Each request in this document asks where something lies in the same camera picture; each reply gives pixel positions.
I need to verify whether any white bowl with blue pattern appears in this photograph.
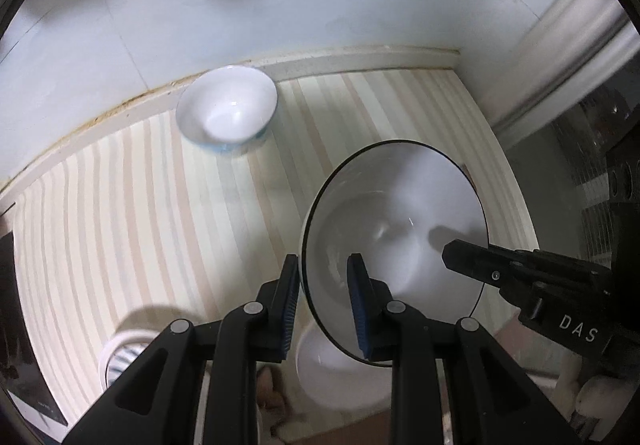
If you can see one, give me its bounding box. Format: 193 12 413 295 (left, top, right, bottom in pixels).
175 66 278 156

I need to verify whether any white door frame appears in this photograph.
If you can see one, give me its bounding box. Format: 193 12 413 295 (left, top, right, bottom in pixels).
491 0 640 152

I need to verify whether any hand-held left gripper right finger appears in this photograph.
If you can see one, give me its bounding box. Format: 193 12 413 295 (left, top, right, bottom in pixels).
346 253 571 445

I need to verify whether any plain white bowl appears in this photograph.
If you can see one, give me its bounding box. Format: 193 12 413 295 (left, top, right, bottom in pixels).
295 322 396 413

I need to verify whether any black-rimmed white bowl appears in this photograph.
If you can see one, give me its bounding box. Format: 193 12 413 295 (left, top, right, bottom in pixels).
300 140 488 369

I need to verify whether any person's right hand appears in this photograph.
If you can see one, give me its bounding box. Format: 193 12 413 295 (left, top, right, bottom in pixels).
570 372 640 428

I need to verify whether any striped cat printed table mat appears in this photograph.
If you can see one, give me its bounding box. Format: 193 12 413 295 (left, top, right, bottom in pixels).
0 67 541 445

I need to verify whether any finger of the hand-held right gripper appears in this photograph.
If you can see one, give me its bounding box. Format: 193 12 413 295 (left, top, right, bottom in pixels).
442 239 615 308

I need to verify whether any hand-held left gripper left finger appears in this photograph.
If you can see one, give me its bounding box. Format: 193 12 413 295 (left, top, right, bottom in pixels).
62 254 301 445

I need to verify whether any blue striped plate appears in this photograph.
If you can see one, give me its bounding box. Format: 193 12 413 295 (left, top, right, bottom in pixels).
98 330 157 401

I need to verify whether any black gas stove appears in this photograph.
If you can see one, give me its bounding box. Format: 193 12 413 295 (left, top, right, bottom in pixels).
0 202 69 427

